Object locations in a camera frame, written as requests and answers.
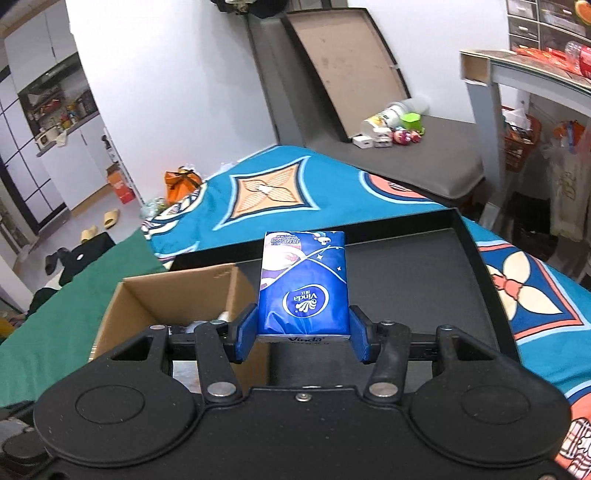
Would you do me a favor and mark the brown board with black frame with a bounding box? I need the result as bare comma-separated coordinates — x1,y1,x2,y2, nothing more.
281,8,413,144

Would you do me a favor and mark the white table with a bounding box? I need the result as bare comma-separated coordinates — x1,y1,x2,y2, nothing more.
459,48,591,232

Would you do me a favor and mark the grey drawer cabinet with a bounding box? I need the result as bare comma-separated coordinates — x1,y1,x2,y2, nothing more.
505,0,591,52

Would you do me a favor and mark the orange plastic basket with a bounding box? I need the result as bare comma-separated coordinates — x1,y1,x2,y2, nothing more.
501,106,542,174

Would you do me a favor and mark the white plastic jar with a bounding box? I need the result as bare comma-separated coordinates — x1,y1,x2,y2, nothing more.
361,99,430,137

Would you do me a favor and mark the pale hanging bag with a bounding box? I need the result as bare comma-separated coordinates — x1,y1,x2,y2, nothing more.
549,120,591,241

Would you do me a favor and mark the black framed glass door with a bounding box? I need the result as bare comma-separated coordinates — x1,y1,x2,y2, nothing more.
0,65,65,236

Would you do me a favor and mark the black laptop bag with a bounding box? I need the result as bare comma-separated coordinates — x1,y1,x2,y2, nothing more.
60,232,116,285

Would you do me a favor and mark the white kitchen cabinet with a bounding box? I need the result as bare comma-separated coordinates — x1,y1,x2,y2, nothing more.
4,9,116,217

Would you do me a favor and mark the blue printed blanket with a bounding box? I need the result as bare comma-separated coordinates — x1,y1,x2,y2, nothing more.
141,145,591,480

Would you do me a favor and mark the orange paper bag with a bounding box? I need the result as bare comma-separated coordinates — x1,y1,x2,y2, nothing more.
165,166,204,206

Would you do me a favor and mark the red pink toy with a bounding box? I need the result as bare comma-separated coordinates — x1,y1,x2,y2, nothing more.
392,129,424,147

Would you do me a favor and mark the orange carton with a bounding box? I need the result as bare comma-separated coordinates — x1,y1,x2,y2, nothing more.
106,164,137,205

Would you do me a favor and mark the black slipper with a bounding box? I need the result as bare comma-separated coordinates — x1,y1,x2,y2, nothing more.
45,247,70,276

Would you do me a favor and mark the black shallow tray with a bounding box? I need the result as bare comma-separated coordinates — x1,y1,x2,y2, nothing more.
168,208,522,389

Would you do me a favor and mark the green cloth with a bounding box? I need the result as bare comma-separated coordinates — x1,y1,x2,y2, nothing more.
0,228,168,409

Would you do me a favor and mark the blue tissue packet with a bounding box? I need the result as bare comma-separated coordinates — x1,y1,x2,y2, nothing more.
256,230,352,345

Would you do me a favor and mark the grey upright panel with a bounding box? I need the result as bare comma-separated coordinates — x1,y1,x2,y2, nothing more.
247,11,334,149

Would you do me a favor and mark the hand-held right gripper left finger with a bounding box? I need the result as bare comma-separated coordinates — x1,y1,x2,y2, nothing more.
108,302,259,403

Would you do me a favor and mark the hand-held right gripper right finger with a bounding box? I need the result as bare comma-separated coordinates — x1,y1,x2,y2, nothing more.
349,305,504,403

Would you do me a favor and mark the cardboard box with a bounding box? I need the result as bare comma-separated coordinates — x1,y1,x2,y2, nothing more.
88,263,271,389

